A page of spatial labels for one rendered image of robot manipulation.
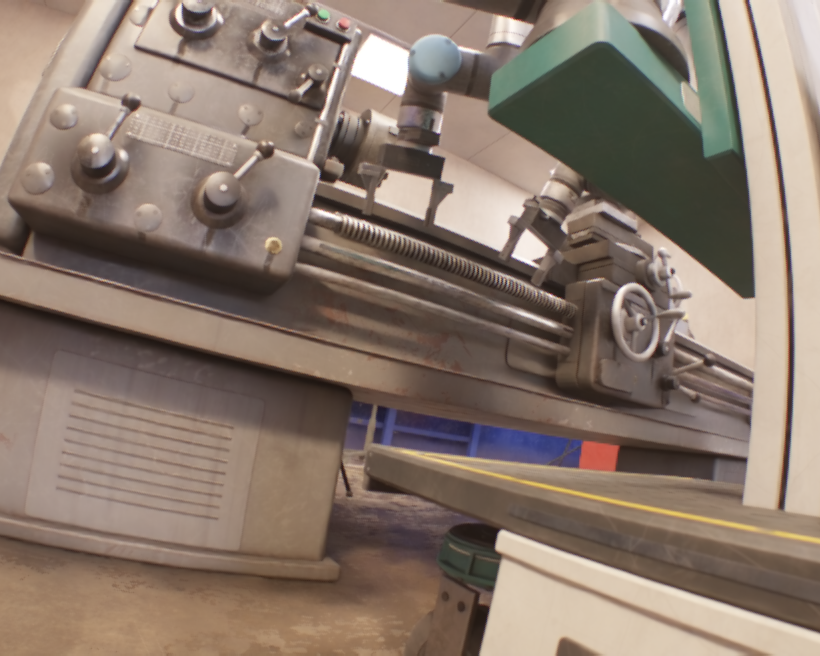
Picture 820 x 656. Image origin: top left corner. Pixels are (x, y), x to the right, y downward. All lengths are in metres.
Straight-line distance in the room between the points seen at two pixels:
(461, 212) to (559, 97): 4.95
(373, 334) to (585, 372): 0.55
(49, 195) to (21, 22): 4.80
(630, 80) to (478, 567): 0.44
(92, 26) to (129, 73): 0.15
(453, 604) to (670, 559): 0.26
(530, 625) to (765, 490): 0.21
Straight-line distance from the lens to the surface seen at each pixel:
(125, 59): 1.15
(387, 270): 1.00
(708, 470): 2.20
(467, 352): 1.18
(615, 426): 1.31
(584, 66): 0.45
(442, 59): 0.87
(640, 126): 0.51
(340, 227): 0.98
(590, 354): 1.25
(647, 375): 1.44
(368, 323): 1.06
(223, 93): 1.11
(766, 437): 0.41
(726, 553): 0.22
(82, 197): 0.87
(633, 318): 1.27
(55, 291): 0.83
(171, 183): 0.86
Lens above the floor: 0.35
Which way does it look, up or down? 11 degrees up
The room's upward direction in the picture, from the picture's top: 11 degrees clockwise
